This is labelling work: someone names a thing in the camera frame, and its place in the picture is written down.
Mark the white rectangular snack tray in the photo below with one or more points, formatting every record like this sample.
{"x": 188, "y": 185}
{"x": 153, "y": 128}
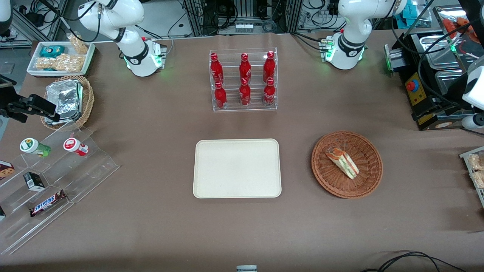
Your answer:
{"x": 32, "y": 56}

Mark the clear acrylic stepped shelf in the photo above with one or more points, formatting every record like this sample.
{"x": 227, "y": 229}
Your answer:
{"x": 90, "y": 170}

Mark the clear cracker bag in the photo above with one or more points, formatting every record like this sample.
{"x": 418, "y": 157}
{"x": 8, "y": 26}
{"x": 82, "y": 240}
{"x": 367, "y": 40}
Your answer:
{"x": 478, "y": 180}
{"x": 476, "y": 161}

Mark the large clear nut bag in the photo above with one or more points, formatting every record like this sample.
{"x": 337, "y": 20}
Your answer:
{"x": 60, "y": 62}

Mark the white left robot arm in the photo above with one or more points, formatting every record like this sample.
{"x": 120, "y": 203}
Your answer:
{"x": 351, "y": 34}

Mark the cream plastic serving tray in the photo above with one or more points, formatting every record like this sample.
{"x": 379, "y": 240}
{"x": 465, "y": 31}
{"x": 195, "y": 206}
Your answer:
{"x": 237, "y": 168}

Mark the white power strip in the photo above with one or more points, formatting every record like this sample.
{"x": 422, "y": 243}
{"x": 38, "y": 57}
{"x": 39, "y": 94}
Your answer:
{"x": 244, "y": 26}

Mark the red lidded snack cup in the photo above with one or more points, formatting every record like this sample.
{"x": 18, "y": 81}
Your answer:
{"x": 75, "y": 146}

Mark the small clear nut bag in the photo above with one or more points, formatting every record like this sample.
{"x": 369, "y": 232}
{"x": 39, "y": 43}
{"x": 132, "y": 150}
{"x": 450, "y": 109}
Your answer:
{"x": 78, "y": 44}

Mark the small grey device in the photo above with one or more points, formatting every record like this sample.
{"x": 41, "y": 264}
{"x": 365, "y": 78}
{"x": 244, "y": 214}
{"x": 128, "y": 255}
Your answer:
{"x": 246, "y": 268}

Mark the clear acrylic bottle rack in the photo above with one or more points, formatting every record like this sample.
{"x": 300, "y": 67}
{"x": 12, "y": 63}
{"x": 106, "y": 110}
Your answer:
{"x": 230, "y": 109}

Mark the red emergency stop button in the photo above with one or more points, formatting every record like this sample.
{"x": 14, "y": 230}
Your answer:
{"x": 411, "y": 85}

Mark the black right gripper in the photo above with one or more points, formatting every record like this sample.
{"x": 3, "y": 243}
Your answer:
{"x": 8, "y": 101}

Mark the triangle sandwich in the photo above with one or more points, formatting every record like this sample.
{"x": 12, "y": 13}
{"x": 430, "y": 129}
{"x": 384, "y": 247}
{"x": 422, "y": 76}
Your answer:
{"x": 344, "y": 162}

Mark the silver cylinder with green light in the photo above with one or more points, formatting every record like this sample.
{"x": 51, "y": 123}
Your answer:
{"x": 395, "y": 59}

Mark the red cola bottle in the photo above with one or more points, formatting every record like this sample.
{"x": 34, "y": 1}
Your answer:
{"x": 245, "y": 68}
{"x": 269, "y": 67}
{"x": 244, "y": 93}
{"x": 269, "y": 93}
{"x": 220, "y": 96}
{"x": 216, "y": 70}

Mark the brown cookie box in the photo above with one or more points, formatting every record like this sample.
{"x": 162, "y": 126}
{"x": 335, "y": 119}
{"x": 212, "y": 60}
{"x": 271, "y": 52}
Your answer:
{"x": 5, "y": 170}

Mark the Snickers chocolate bar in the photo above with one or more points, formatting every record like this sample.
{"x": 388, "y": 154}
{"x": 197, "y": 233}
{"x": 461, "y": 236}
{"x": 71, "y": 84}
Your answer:
{"x": 47, "y": 203}

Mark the grey tray with snacks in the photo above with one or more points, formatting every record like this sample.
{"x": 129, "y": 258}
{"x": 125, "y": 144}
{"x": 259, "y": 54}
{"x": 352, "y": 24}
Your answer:
{"x": 467, "y": 155}

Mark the teal snack packet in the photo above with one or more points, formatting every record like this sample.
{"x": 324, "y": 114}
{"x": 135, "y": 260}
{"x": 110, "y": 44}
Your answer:
{"x": 51, "y": 51}

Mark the black food warmer cabinet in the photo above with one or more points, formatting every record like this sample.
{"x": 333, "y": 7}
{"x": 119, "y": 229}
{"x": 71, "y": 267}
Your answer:
{"x": 416, "y": 98}

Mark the light oval wicker basket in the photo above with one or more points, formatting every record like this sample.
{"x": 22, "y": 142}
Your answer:
{"x": 87, "y": 100}

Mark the green lidded snack cup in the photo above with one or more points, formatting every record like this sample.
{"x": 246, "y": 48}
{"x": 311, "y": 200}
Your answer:
{"x": 34, "y": 146}

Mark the metal food pan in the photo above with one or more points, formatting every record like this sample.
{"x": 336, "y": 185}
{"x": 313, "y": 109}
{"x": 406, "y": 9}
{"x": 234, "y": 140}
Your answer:
{"x": 444, "y": 81}
{"x": 435, "y": 45}

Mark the brown round wicker basket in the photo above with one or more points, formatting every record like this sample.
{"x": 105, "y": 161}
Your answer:
{"x": 363, "y": 181}

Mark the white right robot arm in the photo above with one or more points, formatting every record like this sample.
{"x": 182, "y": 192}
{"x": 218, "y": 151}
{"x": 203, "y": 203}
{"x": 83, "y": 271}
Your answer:
{"x": 124, "y": 26}

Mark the small black box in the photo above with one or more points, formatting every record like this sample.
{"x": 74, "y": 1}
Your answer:
{"x": 34, "y": 181}

